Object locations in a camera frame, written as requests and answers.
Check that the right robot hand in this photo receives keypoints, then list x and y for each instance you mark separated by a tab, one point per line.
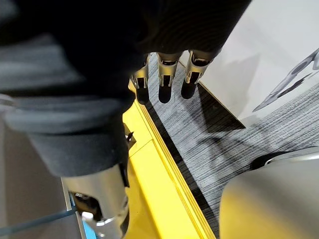
82	74

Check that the yellow metal shelf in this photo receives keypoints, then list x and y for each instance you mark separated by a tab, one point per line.
159	179

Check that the white panel with grey print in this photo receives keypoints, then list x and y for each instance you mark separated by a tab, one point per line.
261	49

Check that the silver robot leg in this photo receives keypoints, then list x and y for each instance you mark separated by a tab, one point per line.
271	196

